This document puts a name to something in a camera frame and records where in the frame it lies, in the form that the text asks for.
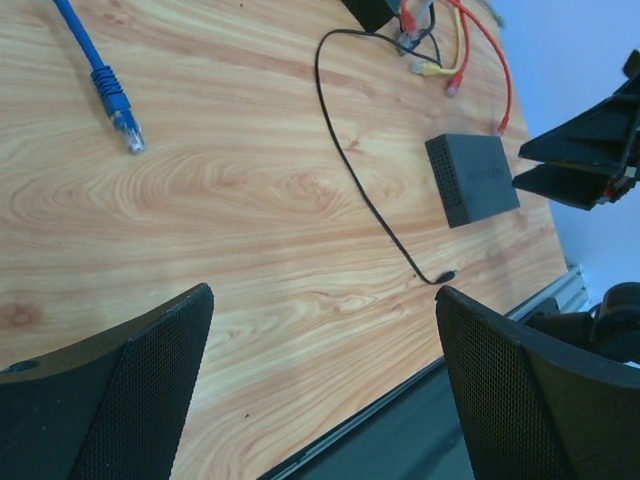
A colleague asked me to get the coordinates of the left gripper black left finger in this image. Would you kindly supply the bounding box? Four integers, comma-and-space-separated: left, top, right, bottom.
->
1, 283, 214, 479

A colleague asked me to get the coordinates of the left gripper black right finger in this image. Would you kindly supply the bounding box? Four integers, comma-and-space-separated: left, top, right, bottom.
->
436, 286, 639, 479

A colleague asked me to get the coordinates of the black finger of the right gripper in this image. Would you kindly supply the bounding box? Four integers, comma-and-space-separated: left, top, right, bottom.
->
519, 77, 639, 168
512, 164, 630, 210

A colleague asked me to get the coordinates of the black network switch box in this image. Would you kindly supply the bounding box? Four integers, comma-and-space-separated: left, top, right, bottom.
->
425, 134, 520, 228

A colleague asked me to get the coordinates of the black switch power cable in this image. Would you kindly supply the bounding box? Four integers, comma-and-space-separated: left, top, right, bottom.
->
313, 28, 459, 286

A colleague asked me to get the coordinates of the yellow ethernet cable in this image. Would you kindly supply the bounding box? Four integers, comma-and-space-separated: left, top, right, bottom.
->
409, 0, 469, 78

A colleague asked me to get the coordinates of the grey ethernet cable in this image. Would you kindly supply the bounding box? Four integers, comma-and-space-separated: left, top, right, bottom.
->
397, 0, 436, 49

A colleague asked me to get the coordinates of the blue ethernet cable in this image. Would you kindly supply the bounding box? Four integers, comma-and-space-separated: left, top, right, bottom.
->
52, 0, 147, 156

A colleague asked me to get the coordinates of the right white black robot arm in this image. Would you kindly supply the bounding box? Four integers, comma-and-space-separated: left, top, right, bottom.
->
512, 73, 639, 367

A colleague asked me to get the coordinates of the black power adapter brick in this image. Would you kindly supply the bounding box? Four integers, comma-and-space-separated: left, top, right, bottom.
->
342, 0, 401, 32

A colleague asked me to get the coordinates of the aluminium front rail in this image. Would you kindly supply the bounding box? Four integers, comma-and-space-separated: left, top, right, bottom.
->
505, 265, 591, 322

